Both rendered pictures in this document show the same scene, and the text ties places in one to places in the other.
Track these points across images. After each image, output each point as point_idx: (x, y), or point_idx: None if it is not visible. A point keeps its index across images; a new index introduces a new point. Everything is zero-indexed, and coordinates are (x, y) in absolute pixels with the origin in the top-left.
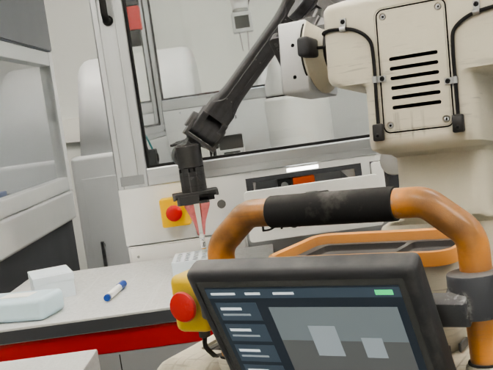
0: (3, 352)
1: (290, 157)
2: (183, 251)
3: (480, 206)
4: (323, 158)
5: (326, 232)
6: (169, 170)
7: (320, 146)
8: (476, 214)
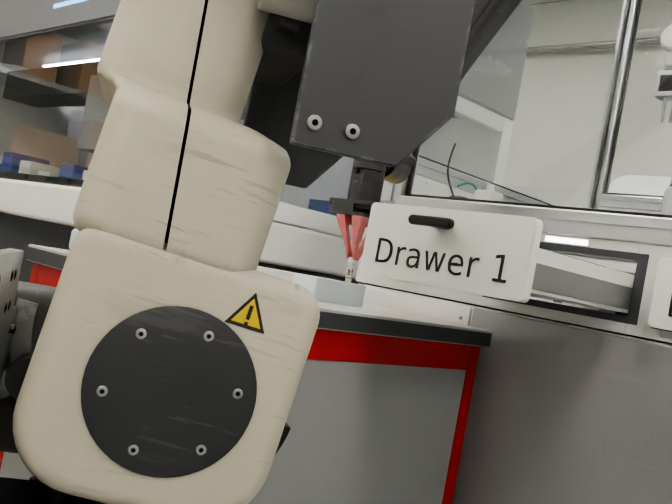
0: (50, 276)
1: (557, 221)
2: (403, 306)
3: (103, 57)
4: (597, 233)
5: (445, 288)
6: (419, 203)
7: (598, 214)
8: (100, 76)
